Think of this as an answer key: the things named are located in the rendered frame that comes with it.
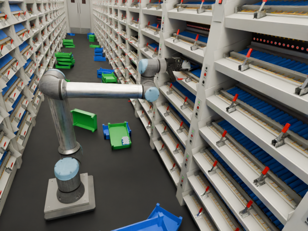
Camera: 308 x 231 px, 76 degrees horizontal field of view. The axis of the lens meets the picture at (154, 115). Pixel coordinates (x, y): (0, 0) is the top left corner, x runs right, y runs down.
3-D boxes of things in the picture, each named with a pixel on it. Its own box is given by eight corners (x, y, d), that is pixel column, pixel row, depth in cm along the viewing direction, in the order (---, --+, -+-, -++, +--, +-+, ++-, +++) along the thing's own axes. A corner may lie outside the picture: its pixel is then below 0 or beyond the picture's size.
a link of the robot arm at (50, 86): (30, 82, 97) (162, 86, 114) (37, 74, 107) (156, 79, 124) (34, 103, 102) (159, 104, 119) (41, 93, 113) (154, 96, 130)
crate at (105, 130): (104, 139, 216) (104, 133, 212) (102, 129, 233) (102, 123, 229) (131, 136, 226) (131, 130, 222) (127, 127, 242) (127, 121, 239)
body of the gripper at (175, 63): (184, 59, 128) (167, 59, 124) (182, 72, 132) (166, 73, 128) (179, 56, 134) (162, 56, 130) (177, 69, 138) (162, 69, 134)
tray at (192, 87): (198, 97, 118) (195, 84, 113) (162, 69, 168) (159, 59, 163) (227, 85, 121) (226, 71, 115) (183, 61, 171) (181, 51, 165)
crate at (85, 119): (76, 123, 241) (72, 125, 234) (74, 108, 232) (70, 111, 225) (97, 129, 233) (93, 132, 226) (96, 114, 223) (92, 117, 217)
